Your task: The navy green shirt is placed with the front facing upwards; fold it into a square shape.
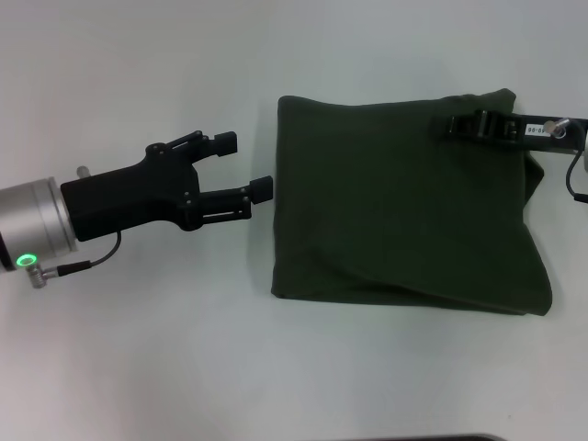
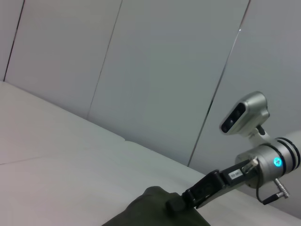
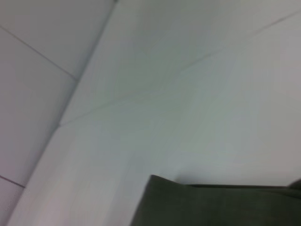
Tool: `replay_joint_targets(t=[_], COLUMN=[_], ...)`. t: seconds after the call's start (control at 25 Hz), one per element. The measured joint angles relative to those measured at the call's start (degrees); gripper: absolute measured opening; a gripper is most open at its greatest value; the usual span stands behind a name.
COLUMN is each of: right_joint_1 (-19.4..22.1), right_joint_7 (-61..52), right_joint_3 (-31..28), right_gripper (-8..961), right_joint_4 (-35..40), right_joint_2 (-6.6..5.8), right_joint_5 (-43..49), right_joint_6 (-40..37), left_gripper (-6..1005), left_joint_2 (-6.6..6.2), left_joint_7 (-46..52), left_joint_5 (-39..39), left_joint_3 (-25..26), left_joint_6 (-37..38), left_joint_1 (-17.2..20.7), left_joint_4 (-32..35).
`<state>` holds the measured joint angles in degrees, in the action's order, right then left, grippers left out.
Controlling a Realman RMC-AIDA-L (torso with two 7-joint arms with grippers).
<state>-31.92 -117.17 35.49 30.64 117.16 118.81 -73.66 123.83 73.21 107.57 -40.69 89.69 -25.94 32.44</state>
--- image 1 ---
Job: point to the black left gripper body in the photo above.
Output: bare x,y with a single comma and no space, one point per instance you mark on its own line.
128,202

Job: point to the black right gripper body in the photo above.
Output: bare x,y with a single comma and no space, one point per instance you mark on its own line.
537,131

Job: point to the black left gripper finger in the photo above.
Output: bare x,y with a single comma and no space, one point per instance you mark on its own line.
225,143
262,189

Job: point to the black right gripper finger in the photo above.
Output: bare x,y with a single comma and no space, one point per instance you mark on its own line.
455,126

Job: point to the dark green FREE T-shirt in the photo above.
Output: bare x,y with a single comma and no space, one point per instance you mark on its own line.
390,206

